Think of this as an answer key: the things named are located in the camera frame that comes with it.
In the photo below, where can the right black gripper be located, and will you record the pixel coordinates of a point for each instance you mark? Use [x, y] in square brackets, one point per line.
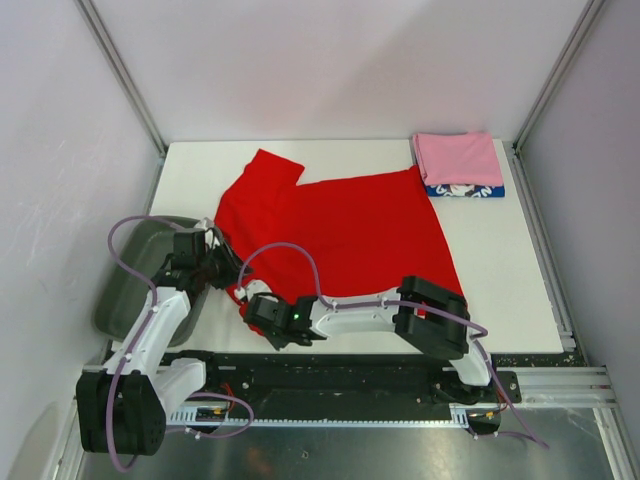
[278, 341]

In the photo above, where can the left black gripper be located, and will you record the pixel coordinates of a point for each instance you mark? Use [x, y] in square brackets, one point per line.
[232, 262]

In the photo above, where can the red t shirt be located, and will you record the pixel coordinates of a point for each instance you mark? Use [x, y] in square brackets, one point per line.
[344, 237]

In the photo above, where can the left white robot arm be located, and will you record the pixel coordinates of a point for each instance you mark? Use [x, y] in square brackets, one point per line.
[124, 404]

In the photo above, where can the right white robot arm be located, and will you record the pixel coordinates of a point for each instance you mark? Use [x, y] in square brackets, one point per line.
[432, 319]

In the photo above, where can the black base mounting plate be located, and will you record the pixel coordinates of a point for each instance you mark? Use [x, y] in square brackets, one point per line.
[341, 386]

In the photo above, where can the dark green plastic bin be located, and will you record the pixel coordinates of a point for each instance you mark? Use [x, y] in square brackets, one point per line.
[124, 295]

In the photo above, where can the folded blue printed t shirt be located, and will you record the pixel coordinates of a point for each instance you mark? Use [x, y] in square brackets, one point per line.
[465, 191]

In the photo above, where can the folded pink t shirt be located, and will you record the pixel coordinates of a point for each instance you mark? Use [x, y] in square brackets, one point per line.
[463, 159]

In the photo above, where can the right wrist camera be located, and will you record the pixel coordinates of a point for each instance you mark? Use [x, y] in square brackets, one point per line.
[244, 294]

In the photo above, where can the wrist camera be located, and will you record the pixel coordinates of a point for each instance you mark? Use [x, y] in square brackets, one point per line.
[214, 237]
[244, 294]

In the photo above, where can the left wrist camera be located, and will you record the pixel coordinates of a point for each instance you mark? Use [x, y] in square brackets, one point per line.
[214, 237]

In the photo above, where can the grey slotted cable duct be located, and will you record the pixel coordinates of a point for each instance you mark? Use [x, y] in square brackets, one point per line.
[199, 417]

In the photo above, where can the right aluminium table rail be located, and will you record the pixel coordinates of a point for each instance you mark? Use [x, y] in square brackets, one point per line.
[544, 253]

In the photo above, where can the left aluminium frame post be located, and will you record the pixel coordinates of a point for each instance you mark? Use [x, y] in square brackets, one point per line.
[116, 63]

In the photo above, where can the aluminium frame post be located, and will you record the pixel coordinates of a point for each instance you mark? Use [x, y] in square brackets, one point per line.
[587, 20]
[116, 63]

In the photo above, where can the right aluminium frame post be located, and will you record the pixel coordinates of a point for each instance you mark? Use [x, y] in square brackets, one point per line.
[587, 20]

